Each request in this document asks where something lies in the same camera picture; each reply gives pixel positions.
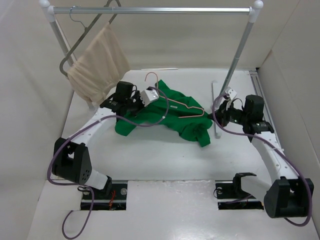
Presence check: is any grey hanger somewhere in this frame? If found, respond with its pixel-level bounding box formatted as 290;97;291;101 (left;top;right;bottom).
59;0;122;79

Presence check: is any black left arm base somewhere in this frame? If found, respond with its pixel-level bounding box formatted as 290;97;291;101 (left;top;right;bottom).
77;180;128;211

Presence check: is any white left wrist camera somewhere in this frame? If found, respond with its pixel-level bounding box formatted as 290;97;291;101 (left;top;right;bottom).
140;89;159;107

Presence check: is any green t shirt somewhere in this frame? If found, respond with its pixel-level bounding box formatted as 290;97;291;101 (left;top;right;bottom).
114;79;214;148

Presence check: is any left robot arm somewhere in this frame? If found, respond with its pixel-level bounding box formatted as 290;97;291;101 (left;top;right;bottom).
50;81;143;199

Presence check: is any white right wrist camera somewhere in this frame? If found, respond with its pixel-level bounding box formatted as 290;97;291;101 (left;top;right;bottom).
224;87;237;110

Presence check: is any beige cloth on hanger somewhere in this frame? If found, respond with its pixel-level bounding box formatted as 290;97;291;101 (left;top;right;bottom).
67;23;131;105

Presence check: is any pink wire hanger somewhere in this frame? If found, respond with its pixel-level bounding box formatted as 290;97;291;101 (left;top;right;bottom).
144;72;205;119

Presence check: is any white clothes rack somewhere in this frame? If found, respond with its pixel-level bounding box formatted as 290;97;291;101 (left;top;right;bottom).
38;0;265;140

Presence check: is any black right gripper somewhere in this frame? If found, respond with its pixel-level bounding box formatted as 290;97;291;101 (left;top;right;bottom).
208;100;250;128

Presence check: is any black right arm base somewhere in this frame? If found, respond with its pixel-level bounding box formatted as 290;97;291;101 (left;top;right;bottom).
213;180;264;210

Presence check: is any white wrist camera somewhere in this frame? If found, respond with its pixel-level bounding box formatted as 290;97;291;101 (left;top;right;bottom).
140;89;159;107
224;87;237;110

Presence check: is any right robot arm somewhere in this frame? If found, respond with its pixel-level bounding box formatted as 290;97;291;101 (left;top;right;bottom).
210;93;314;227

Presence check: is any aluminium rail right side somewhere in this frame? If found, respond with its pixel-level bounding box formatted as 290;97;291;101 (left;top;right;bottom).
248;70;278;141

